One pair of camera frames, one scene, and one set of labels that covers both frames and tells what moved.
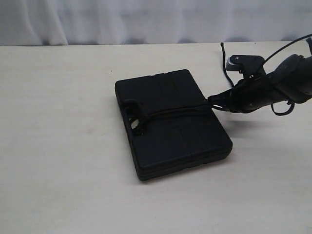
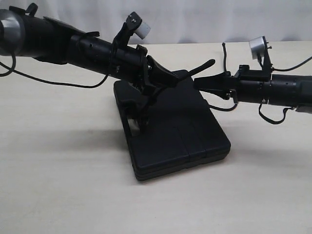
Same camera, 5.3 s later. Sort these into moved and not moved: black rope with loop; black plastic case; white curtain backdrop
Moved: black rope with loop
Not moved: white curtain backdrop; black plastic case
